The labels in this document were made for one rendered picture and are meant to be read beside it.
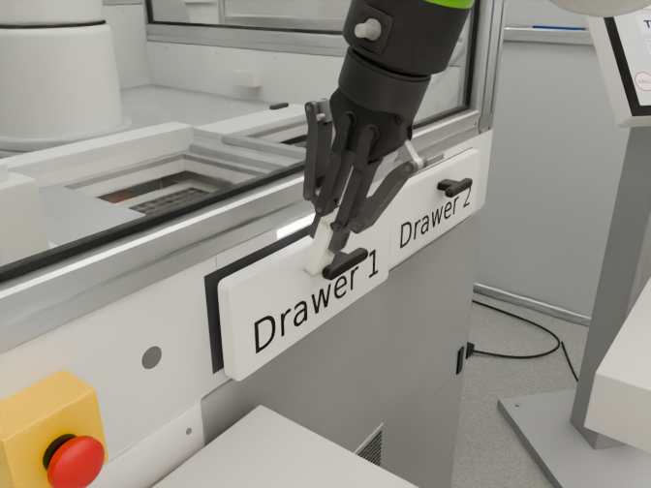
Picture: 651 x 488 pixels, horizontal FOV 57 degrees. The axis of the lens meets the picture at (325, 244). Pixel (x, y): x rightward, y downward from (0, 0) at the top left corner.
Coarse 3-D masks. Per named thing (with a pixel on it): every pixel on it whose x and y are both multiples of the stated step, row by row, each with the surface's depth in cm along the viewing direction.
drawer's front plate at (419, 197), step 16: (448, 160) 94; (464, 160) 96; (416, 176) 86; (432, 176) 88; (448, 176) 92; (464, 176) 97; (400, 192) 81; (416, 192) 84; (432, 192) 89; (464, 192) 99; (400, 208) 82; (416, 208) 86; (432, 208) 90; (448, 208) 95; (464, 208) 100; (400, 224) 83; (448, 224) 96; (416, 240) 88; (400, 256) 85
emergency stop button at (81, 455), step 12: (72, 444) 41; (84, 444) 41; (96, 444) 42; (60, 456) 40; (72, 456) 40; (84, 456) 41; (96, 456) 42; (48, 468) 40; (60, 468) 40; (72, 468) 40; (84, 468) 41; (96, 468) 42; (48, 480) 40; (60, 480) 40; (72, 480) 41; (84, 480) 42
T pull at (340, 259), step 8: (360, 248) 67; (336, 256) 65; (344, 256) 65; (352, 256) 65; (360, 256) 66; (336, 264) 63; (344, 264) 64; (352, 264) 65; (328, 272) 62; (336, 272) 63; (344, 272) 64
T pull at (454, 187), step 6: (444, 180) 90; (450, 180) 90; (462, 180) 90; (468, 180) 90; (438, 186) 89; (444, 186) 89; (450, 186) 87; (456, 186) 87; (462, 186) 88; (468, 186) 90; (450, 192) 86; (456, 192) 87
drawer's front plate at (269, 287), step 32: (384, 224) 76; (288, 256) 61; (384, 256) 78; (224, 288) 56; (256, 288) 58; (288, 288) 62; (320, 288) 68; (224, 320) 57; (256, 320) 59; (288, 320) 64; (320, 320) 69; (224, 352) 59
